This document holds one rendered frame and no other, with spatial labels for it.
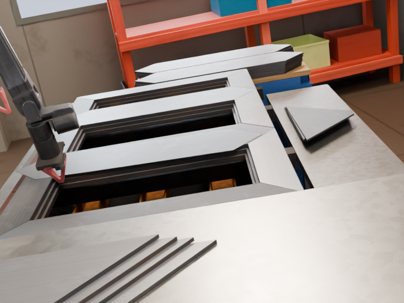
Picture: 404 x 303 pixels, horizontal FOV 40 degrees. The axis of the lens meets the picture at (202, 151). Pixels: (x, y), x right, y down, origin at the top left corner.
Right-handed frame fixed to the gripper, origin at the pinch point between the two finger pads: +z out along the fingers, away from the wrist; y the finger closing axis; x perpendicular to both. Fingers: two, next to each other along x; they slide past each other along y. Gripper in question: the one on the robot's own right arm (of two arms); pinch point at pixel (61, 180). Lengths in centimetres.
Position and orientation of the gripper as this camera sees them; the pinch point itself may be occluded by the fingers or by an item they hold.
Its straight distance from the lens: 157.5
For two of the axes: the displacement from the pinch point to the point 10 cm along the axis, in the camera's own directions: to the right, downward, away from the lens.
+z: 1.7, 8.0, 5.8
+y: -0.8, -5.7, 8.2
